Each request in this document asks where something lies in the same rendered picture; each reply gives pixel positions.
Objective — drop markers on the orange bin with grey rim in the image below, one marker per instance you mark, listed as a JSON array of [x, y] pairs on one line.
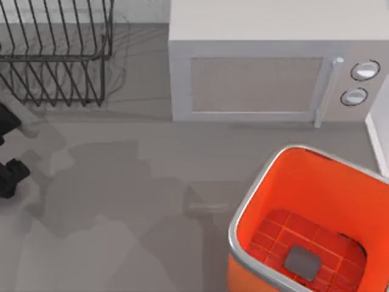
[[319, 182]]

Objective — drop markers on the microwave oven door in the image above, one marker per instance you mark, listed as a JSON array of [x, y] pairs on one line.
[[182, 85]]

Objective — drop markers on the small microwave knob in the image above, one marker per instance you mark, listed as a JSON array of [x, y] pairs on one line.
[[354, 96]]

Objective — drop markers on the grey square pad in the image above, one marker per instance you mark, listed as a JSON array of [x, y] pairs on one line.
[[302, 263]]

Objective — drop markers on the large microwave knob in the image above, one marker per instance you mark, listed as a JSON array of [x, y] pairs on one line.
[[364, 70]]

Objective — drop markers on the pale microwave oven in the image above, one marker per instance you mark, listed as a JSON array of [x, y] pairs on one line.
[[243, 21]]

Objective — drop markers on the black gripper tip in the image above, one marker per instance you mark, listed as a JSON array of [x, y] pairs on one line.
[[12, 176]]

